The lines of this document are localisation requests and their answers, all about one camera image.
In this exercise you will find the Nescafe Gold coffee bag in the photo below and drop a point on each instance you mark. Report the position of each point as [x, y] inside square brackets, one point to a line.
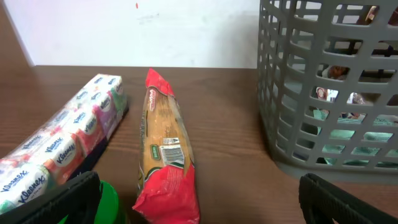
[369, 16]

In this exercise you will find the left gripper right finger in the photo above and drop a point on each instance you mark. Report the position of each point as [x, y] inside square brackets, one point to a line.
[322, 202]

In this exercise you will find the Kleenex tissue multipack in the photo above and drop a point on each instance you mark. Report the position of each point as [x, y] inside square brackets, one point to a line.
[65, 143]

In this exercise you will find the green lid spice jar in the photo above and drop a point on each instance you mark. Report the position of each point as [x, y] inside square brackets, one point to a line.
[110, 210]

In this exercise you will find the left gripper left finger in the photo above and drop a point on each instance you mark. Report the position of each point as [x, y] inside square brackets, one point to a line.
[76, 201]

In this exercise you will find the dried mushroom pouch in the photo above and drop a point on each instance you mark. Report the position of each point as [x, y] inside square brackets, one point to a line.
[335, 72]

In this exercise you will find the spaghetti pack orange ends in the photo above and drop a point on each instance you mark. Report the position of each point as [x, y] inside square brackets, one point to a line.
[166, 183]

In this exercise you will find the white teal small packet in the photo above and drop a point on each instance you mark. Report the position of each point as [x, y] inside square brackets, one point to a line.
[361, 150]

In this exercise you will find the grey plastic basket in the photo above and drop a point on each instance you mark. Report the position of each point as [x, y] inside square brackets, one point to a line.
[297, 40]

